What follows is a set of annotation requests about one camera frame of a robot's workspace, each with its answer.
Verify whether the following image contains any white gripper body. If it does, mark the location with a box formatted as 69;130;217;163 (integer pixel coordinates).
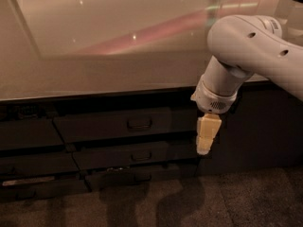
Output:
190;76;237;114

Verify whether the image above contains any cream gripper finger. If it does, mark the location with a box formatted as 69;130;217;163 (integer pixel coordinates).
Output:
196;113;222;155

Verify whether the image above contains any dark drawer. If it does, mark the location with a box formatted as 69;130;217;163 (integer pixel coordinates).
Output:
0;153;78;176
0;119;62;150
85;163;197;191
73;140;197;170
0;175;88;202
54;107;197;143

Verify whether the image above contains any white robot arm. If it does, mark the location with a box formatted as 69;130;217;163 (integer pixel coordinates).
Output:
191;15;303;155

